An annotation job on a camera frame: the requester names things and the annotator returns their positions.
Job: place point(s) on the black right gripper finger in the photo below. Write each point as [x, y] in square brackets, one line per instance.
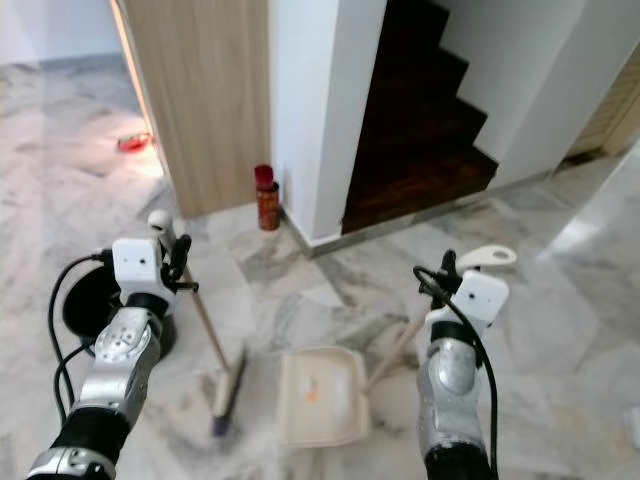
[451, 261]

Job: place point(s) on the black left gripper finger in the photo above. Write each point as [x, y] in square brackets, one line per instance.
[181, 248]

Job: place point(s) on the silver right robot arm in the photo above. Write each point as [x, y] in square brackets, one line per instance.
[450, 385]

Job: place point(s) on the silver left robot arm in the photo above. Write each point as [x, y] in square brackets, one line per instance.
[120, 365]

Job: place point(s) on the black round waste bin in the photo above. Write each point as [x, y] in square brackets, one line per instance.
[85, 305]

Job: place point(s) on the red cylindrical canister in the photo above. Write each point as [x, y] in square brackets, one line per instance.
[267, 200]

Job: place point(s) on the red plate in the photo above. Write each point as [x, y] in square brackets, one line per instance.
[135, 143]

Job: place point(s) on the dark wooden staircase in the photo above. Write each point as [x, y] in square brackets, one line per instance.
[410, 130]

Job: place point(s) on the light wood cabinet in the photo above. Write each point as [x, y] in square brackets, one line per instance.
[210, 100]

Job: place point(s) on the light wood door panel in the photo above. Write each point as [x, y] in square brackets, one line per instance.
[610, 110]

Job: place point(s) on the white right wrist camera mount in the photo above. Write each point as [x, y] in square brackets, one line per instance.
[482, 295]

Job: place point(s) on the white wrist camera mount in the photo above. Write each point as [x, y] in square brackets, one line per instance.
[138, 262]
[482, 295]

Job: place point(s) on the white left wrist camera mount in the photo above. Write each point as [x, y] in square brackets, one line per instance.
[138, 262]

